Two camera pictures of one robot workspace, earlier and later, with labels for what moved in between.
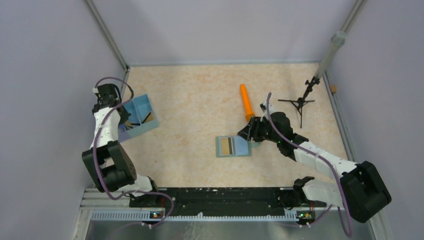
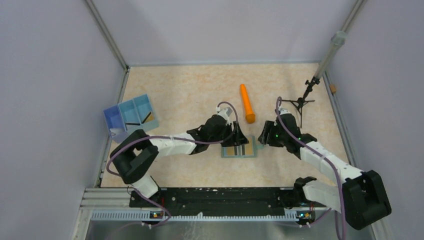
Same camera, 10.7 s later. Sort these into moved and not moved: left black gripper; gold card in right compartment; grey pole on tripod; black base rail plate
Moved: left black gripper
Not moved: gold card in right compartment; grey pole on tripod; black base rail plate
